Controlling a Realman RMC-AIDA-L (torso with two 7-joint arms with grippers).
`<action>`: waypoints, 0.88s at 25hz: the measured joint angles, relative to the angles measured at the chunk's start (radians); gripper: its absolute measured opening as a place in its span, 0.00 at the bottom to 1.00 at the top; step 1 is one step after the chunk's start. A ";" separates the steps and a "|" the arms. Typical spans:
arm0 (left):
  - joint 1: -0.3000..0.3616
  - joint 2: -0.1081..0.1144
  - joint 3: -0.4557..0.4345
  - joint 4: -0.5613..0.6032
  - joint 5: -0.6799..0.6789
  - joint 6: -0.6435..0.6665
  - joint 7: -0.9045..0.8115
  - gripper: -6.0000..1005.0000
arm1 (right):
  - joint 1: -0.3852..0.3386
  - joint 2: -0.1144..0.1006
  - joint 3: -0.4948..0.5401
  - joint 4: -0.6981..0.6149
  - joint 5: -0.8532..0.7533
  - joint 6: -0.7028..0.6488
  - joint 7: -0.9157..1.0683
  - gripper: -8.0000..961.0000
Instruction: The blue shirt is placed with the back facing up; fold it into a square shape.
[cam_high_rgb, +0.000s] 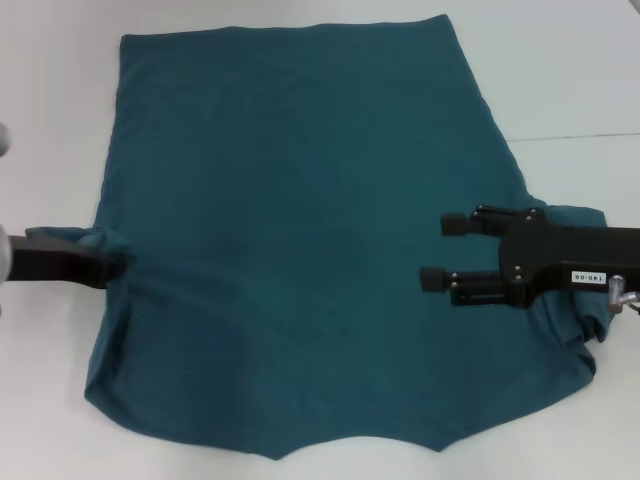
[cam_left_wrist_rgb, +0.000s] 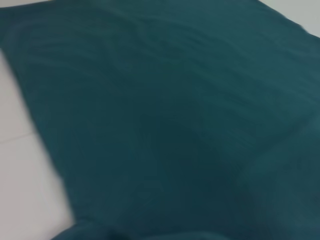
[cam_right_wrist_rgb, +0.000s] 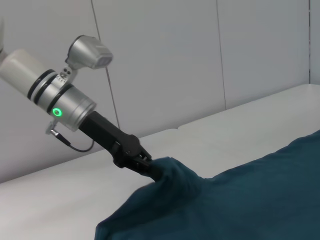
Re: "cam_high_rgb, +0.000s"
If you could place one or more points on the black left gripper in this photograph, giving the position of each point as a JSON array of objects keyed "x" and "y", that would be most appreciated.
[{"x": 55, "y": 262}]

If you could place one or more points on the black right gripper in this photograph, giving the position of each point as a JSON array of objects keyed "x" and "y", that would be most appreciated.
[{"x": 550, "y": 255}]

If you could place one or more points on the teal blue shirt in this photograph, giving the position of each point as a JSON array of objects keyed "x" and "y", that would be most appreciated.
[{"x": 300, "y": 200}]

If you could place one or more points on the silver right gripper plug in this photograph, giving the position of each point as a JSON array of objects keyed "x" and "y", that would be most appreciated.
[{"x": 616, "y": 287}]

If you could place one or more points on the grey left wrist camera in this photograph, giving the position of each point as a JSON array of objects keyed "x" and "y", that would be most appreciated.
[{"x": 4, "y": 140}]

